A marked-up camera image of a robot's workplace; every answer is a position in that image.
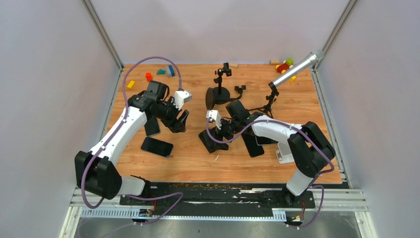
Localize silver microphone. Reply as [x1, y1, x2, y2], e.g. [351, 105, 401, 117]
[268, 50, 324, 90]

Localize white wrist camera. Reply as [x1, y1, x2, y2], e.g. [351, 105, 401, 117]
[206, 110, 222, 129]
[173, 90, 192, 110]

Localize black round-base clamp stand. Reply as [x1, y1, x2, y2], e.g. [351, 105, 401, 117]
[205, 62, 247, 110]

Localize red block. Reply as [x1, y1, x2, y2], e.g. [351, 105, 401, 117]
[145, 72, 153, 82]

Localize red toy car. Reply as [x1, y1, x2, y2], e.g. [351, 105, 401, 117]
[275, 58, 294, 74]

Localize black phone dark frame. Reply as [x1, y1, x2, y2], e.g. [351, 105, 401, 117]
[241, 134, 264, 158]

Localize blue white block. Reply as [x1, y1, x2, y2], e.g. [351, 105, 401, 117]
[165, 65, 175, 77]

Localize white slotted cable duct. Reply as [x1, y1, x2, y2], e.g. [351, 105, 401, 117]
[80, 207, 287, 221]

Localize silver aluminium phone stand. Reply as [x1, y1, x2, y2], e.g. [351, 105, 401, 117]
[276, 141, 294, 164]

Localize yellow block left side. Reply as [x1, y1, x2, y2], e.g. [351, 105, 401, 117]
[126, 80, 136, 89]

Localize black phone silver frame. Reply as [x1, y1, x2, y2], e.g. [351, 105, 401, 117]
[256, 136, 278, 146]

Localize beige wooden block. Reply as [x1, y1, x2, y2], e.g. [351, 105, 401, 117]
[229, 62, 239, 68]

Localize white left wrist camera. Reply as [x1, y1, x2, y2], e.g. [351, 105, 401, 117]
[173, 90, 192, 110]

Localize teal phone black screen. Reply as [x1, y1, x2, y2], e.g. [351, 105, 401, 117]
[144, 117, 160, 137]

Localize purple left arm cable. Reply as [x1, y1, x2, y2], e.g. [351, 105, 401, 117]
[80, 56, 184, 227]

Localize black mini tripod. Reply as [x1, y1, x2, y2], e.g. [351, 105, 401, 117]
[246, 89, 279, 118]

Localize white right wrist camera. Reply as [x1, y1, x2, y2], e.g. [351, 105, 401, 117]
[206, 110, 222, 129]

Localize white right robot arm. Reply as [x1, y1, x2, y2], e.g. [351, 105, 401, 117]
[199, 100, 336, 207]

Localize blue phone black screen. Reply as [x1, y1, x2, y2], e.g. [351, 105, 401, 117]
[141, 137, 174, 158]

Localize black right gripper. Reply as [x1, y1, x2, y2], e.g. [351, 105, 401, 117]
[212, 116, 241, 150]

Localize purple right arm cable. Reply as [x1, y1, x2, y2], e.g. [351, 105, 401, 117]
[206, 118, 335, 230]

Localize teal block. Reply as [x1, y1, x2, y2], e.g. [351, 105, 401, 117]
[157, 69, 166, 75]

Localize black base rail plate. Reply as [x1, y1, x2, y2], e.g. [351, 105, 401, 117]
[119, 181, 316, 212]

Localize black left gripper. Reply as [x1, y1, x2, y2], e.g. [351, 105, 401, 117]
[153, 97, 189, 134]

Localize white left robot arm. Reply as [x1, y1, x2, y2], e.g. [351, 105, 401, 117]
[74, 81, 192, 205]

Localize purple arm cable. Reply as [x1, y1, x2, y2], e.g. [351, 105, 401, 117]
[206, 118, 335, 230]
[80, 56, 184, 227]

